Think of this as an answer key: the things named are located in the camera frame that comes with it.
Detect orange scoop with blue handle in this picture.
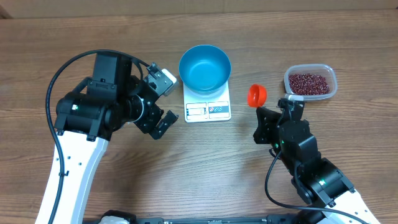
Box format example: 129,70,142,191
247,84,267,108

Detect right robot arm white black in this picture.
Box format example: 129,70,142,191
253,107,378,223

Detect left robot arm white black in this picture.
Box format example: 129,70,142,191
36,49,178,223

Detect white digital kitchen scale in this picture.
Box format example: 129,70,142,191
183,83,231,123

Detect blue bowl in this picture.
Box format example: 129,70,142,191
178,45,232,95

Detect red beans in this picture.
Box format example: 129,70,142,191
288,73,330,95

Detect clear plastic container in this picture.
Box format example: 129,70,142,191
284,63,338,101

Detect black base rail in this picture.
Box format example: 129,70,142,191
83,210,318,224

